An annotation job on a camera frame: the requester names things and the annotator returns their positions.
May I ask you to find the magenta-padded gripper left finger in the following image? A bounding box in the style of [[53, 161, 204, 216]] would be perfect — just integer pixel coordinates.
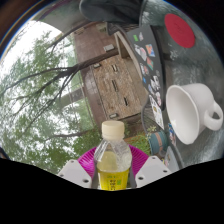
[[57, 146, 101, 189]]

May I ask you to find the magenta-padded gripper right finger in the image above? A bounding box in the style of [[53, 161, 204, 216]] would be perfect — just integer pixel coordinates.
[[128, 144, 173, 189]]

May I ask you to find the yellow drink bottle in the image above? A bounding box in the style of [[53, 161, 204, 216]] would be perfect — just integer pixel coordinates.
[[93, 119, 133, 192]]

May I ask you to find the potted plant in teal pot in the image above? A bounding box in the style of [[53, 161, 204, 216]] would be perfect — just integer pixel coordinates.
[[128, 129, 170, 157]]

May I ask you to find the white sticker sheet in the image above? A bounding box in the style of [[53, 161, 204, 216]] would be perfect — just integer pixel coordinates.
[[148, 94, 166, 131]]

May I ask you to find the white ceramic mug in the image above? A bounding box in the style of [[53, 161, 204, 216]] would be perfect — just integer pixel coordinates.
[[165, 83, 224, 146]]

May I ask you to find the black laptop with stickers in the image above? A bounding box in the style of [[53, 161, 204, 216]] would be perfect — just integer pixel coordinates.
[[125, 23, 168, 113]]

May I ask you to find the forked dark-trunk tree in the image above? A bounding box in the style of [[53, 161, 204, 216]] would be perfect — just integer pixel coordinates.
[[0, 29, 120, 111]]

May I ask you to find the flat round red coaster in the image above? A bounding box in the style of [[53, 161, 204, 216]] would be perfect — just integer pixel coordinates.
[[163, 13, 197, 49]]

